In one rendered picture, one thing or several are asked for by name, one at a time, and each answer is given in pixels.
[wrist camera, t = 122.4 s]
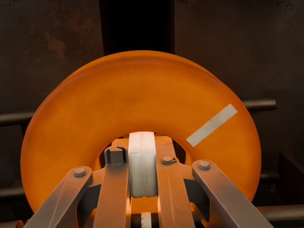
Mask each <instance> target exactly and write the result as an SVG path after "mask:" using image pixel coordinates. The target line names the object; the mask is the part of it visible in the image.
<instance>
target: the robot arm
mask: <svg viewBox="0 0 304 228"><path fill-rule="evenodd" d="M104 156H105V167H104V168H102V169H100V170H97V171H92V169H91V168H89V167H87V166H78V167H75V168H73V169H71V170H70V171H69V172H68V173H67V174H66V176H65V177H64V178H63V179H62V181H61V182H60V183H59V184H58V185H57V187H56V188H55V189H54V190H53V192H52V193H51V194H50V195H49V196H48V197H47V199H46V200H45V201H44V202H43V204H42V205H41V206H40V207H39V209H38V210H37V211H36V212H35V214H34V215H33V216H32V217H31V219H30V220H29V221H28V222H27V223H26V224H25V226H24V227H23V228H88V227H89V225H90V224H91V222H92V220H93V218H94V216H95V220H94V225H93V228H131V197H133V198H142V196H146V197H155V196H156V195H157V209H158V217H159V228H195V223H194V220H193V216H192V212H191V208H190V203H189V202H191V205H192V208H193V209H194V211H195V212H196V214H197V216H198V217H199V219H200V220H201V222H202V224H203V225H204V227H205V228H274V227H273V226H272V225H271V223H270V222H269V221H268V220H267V219H266V218H265V217H264V216H263V215H262V214H261V213H260V212H259V210H258V209H257V208H256V207H255V206H254V205H253V204H252V203H251V202H250V201H249V200H248V199H247V197H246V196H245V195H244V194H243V193H242V192H241V191H240V190H239V189H238V188H237V187H236V186H235V185H234V184H233V183H232V182H231V181H230V180H229V178H228V177H227V176H226V175H225V174H224V173H223V172H222V171H221V170H220V169H219V168H218V167H217V165H216V164H215V163H213V162H212V161H209V160H197V161H195V162H194V163H193V165H192V166H188V165H184V164H181V163H180V162H179V160H178V158H176V154H175V150H174V146H173V142H172V139H171V138H170V137H167V136H159V137H155V136H154V132H135V133H130V134H129V138H122V139H115V140H114V141H113V142H112V146H110V147H108V148H107V149H105V151H104Z"/></svg>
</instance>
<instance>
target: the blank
mask: <svg viewBox="0 0 304 228"><path fill-rule="evenodd" d="M135 132H154V133H159V134H162V135H165V136H167V137H170V138H171V139H173V140H174V141H176V142H177V143H178V144H180V145H181V146H182V147H183V149H184V150H185V151H186V158H185V165H188V166H192V165H193V163H194V162H195V161H197V160H209V161H211V162H213V163H215V164H216V165H217V167H218V168H219V169H220V170H221V171H222V172H223V173H224V174H225V175H226V176H227V177H228V178H229V180H230V181H231V182H232V183H233V184H234V185H235V186H236V187H237V188H238V189H239V190H240V191H241V192H242V193H243V194H244V195H245V196H246V197H247V199H248V200H249V201H250V202H252V200H253V198H254V196H255V193H256V190H257V187H258V183H259V179H260V174H261V146H260V140H259V136H258V133H257V129H256V127H255V124H254V122H253V120H252V117H251V116H250V114H249V112H248V110H247V109H246V107H245V105H244V104H243V103H242V101H241V100H240V99H239V98H238V97H237V95H236V94H235V93H234V92H233V91H232V90H231V89H230V88H229V87H227V86H226V85H225V84H224V83H223V82H222V81H220V80H219V79H218V78H217V77H215V76H214V75H213V74H212V73H210V72H209V71H208V70H206V69H205V68H203V67H202V66H200V65H198V64H196V63H195V62H193V61H190V60H188V59H186V58H183V57H180V56H178V55H174V54H170V53H166V52H159V51H150V50H134V51H125V52H118V53H114V54H110V55H107V56H104V57H101V58H99V59H96V60H94V61H92V62H90V63H88V64H86V65H84V66H82V67H81V68H79V69H78V70H76V71H75V72H73V73H72V74H71V75H69V76H68V77H67V78H66V79H65V80H64V81H63V82H62V83H61V84H60V85H59V86H58V87H57V88H56V89H54V90H53V91H52V92H51V93H50V94H49V95H48V96H47V98H46V99H45V100H44V101H43V102H42V103H41V105H40V106H39V107H38V109H37V110H36V112H35V114H34V115H33V117H32V119H31V121H30V123H29V125H28V127H27V130H26V133H25V136H24V140H23V144H22V149H21V158H20V169H21V178H22V183H23V188H24V192H25V195H26V197H27V200H28V202H29V205H30V207H31V209H32V210H33V212H34V213H35V212H36V211H37V210H38V209H39V207H40V206H41V205H42V204H43V202H44V201H45V200H46V199H47V197H48V196H49V195H50V194H51V193H52V192H53V190H54V189H55V188H56V187H57V185H58V184H59V183H60V182H61V181H62V179H63V178H64V177H65V176H66V174H67V173H68V172H69V171H70V170H71V169H73V168H75V167H78V166H87V167H89V168H91V169H92V171H97V170H100V169H101V166H100V160H99V156H100V154H101V153H102V151H103V150H104V149H105V148H106V147H107V146H108V145H109V144H110V143H111V142H113V141H114V140H115V139H118V138H119V137H121V136H123V135H126V134H130V133H135ZM142 212H151V213H154V212H158V209H157V195H156V196H155V197H146V196H142V198H133V197H131V213H132V214H138V213H142Z"/></svg>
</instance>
